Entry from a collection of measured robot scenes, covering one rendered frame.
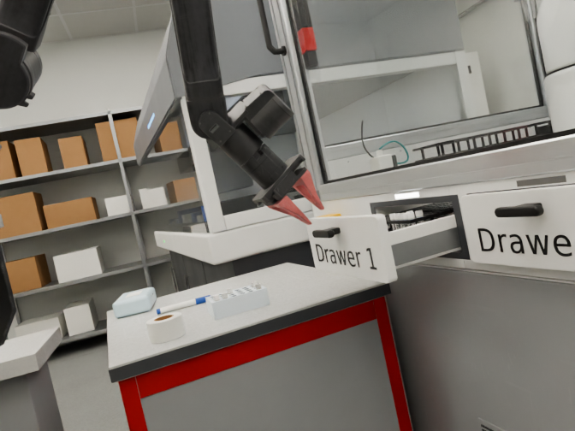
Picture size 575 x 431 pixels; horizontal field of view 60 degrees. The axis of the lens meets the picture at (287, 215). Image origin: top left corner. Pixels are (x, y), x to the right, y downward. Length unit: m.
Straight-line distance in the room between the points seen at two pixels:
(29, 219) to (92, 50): 1.72
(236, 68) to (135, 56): 3.55
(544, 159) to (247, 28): 1.27
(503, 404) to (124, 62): 4.75
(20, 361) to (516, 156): 1.07
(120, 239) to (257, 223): 3.43
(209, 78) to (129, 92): 4.43
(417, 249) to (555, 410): 0.31
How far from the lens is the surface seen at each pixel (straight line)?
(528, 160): 0.76
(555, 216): 0.72
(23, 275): 4.74
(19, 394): 1.34
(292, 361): 1.03
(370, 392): 1.13
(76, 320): 4.73
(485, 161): 0.81
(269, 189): 0.80
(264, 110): 0.79
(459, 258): 0.91
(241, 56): 1.78
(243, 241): 1.68
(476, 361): 0.97
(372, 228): 0.80
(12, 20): 0.76
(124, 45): 5.30
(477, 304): 0.91
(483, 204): 0.81
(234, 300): 1.07
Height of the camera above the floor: 1.00
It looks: 3 degrees down
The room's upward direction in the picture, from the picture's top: 12 degrees counter-clockwise
